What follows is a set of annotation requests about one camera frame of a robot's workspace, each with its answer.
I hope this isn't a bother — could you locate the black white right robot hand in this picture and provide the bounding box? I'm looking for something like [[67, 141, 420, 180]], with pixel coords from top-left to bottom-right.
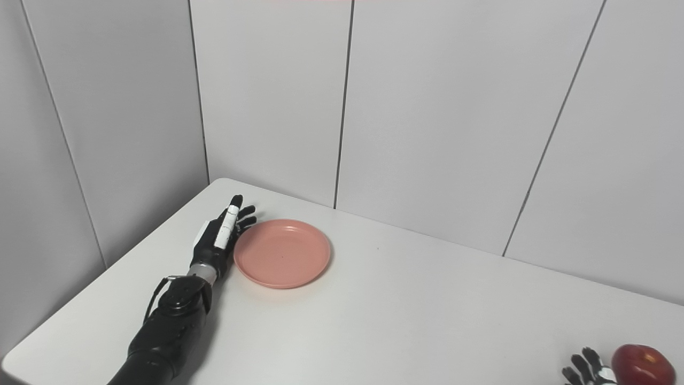
[[561, 347, 618, 385]]

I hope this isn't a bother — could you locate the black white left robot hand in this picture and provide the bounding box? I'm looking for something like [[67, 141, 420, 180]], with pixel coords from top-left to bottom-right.
[[190, 195, 258, 280]]

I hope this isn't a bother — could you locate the red apple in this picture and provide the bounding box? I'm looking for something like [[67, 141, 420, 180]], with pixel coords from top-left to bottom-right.
[[611, 344, 676, 385]]

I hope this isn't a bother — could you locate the pink round plate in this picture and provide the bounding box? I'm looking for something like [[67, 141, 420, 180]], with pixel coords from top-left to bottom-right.
[[233, 219, 331, 290]]

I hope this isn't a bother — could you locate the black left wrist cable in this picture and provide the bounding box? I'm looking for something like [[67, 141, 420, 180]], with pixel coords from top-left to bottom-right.
[[142, 274, 185, 324]]

